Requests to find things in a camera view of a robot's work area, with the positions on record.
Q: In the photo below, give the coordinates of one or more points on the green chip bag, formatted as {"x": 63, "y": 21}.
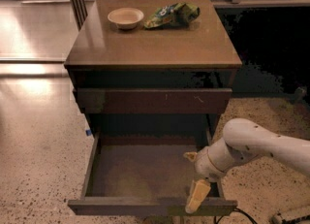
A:
{"x": 175, "y": 15}

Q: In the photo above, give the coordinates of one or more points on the drawer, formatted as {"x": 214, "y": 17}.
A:
{"x": 152, "y": 101}
{"x": 139, "y": 176}

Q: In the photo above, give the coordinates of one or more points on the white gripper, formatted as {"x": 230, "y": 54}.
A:
{"x": 204, "y": 165}

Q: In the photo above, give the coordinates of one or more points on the white paper bowl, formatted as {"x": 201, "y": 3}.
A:
{"x": 126, "y": 18}

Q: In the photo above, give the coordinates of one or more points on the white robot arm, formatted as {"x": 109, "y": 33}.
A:
{"x": 242, "y": 141}

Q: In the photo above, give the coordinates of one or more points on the brown wooden drawer cabinet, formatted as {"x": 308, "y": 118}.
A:
{"x": 200, "y": 55}

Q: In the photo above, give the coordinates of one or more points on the white power strip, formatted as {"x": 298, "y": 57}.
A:
{"x": 293, "y": 216}

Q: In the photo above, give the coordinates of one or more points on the blue tape piece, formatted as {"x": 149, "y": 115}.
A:
{"x": 88, "y": 132}

